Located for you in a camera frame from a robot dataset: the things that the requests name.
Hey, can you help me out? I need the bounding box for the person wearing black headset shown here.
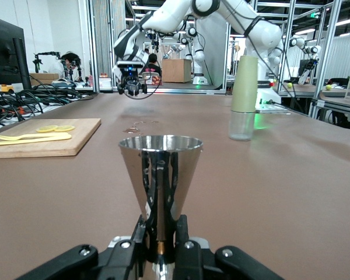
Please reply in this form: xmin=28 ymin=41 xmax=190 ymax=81
xmin=57 ymin=51 xmax=83 ymax=83

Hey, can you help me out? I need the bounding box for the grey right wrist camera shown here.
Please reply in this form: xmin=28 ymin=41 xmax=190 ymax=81
xmin=115 ymin=60 xmax=144 ymax=70

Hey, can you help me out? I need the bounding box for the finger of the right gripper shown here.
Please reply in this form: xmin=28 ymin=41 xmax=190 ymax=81
xmin=136 ymin=79 xmax=149 ymax=96
xmin=117 ymin=80 xmax=130 ymax=97

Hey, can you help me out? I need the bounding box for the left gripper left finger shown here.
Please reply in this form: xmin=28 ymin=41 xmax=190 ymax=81
xmin=16 ymin=214 xmax=149 ymax=280

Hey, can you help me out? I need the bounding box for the brown cardboard box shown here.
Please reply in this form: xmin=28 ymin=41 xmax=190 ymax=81
xmin=162 ymin=58 xmax=193 ymax=84

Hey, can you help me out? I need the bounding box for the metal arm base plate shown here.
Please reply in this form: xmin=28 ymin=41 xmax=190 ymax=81
xmin=255 ymin=104 xmax=290 ymax=115

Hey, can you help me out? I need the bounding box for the seated person dark shirt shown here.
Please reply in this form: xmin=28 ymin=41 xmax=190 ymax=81
xmin=139 ymin=53 xmax=163 ymax=86

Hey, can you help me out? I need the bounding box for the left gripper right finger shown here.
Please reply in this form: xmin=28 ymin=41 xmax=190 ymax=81
xmin=174 ymin=214 xmax=284 ymax=280

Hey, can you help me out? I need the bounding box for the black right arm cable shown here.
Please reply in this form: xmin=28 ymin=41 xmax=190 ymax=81
xmin=127 ymin=67 xmax=163 ymax=101

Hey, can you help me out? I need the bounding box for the tangled black cable pile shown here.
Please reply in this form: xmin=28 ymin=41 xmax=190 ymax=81
xmin=0 ymin=84 xmax=95 ymax=130

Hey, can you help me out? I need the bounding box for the black computer monitor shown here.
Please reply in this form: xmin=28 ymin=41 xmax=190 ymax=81
xmin=0 ymin=14 xmax=33 ymax=91

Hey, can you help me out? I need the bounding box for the steel jigger measuring cup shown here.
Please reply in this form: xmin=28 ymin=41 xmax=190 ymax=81
xmin=118 ymin=134 xmax=204 ymax=280

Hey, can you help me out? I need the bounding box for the aluminium frame post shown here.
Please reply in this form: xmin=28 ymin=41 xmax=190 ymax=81
xmin=308 ymin=0 xmax=340 ymax=118

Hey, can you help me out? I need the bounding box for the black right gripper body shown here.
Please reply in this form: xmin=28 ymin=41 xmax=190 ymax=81
xmin=120 ymin=68 xmax=143 ymax=85

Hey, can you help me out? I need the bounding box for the wooden cutting board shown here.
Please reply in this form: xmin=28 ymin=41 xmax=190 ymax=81
xmin=0 ymin=117 xmax=102 ymax=160

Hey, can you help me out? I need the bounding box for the green sleeved glass bottle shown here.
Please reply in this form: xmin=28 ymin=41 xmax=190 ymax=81
xmin=227 ymin=55 xmax=259 ymax=142

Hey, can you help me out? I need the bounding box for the yellow plastic fork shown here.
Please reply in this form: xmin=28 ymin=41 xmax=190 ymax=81
xmin=0 ymin=132 xmax=72 ymax=142

